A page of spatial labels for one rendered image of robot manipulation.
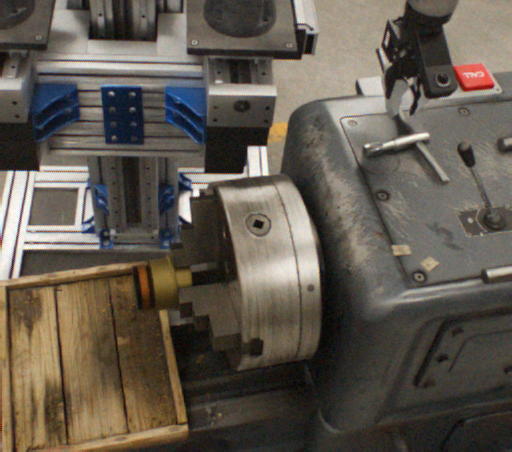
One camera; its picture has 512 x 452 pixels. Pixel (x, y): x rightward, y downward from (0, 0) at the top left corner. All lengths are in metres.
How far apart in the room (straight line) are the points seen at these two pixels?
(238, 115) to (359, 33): 2.09
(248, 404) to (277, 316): 0.29
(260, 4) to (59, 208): 1.19
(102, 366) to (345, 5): 2.66
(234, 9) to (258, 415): 0.78
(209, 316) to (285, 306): 0.13
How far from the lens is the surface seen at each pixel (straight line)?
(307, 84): 3.32
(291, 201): 1.22
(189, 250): 1.27
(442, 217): 1.23
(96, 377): 1.45
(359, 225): 1.20
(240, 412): 1.44
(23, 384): 1.46
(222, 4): 1.62
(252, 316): 1.18
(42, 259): 2.44
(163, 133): 1.81
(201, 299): 1.26
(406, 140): 1.30
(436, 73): 1.18
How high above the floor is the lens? 2.16
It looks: 49 degrees down
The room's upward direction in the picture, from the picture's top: 7 degrees clockwise
